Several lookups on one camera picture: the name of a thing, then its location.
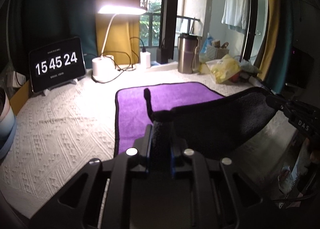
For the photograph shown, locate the purple and grey towel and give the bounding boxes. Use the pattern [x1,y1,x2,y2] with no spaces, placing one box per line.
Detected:
[114,82,276,159]

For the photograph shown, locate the white textured tablecloth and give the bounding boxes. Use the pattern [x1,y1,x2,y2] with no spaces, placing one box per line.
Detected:
[0,65,298,219]

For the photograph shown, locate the red cup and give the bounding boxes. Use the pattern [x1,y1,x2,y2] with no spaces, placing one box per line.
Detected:
[228,72,241,83]

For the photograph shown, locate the yellow tissue pack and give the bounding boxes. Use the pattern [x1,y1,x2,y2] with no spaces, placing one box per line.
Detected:
[209,54,241,84]

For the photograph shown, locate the yellow curtain right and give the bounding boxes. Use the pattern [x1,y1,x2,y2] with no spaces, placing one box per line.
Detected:
[258,0,280,81]

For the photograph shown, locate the yellow curtain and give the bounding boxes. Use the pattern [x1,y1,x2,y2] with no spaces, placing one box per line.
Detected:
[95,0,140,65]
[258,0,280,81]

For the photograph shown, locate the white round humidifier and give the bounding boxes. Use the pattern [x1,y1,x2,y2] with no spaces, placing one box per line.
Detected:
[0,88,17,160]

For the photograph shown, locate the white perforated basket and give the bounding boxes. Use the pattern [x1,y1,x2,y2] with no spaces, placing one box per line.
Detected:
[206,45,229,60]

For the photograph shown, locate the blue plastic bag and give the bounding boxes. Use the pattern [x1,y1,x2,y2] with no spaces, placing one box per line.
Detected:
[200,33,213,53]

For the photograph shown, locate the cardboard box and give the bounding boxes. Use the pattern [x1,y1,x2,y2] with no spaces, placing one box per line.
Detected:
[10,81,31,116]

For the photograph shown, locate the white hanging shirt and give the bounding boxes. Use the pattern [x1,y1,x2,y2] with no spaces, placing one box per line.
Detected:
[221,0,248,33]

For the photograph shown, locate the white desk lamp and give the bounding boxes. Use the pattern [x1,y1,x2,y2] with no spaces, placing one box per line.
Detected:
[92,3,147,83]

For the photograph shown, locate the stainless steel tumbler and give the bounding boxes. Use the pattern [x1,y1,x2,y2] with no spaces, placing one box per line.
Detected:
[177,33,200,74]

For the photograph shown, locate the tablet showing clock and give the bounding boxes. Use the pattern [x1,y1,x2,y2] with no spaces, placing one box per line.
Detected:
[28,37,86,93]

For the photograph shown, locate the white charger plug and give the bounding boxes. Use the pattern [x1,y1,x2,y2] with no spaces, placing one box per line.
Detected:
[140,48,151,69]

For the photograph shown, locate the black power bank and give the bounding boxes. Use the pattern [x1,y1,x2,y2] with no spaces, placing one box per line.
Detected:
[156,48,168,64]

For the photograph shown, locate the dark green curtain left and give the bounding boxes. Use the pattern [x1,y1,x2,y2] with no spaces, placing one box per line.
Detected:
[8,0,98,76]

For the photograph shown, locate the yellow curtain left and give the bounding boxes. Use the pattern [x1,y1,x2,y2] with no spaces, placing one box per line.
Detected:
[95,0,140,65]

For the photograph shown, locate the black lamp cable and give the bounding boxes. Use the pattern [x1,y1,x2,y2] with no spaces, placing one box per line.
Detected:
[91,37,146,84]

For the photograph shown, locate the black window frame post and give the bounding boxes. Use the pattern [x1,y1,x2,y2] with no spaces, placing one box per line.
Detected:
[159,0,178,60]

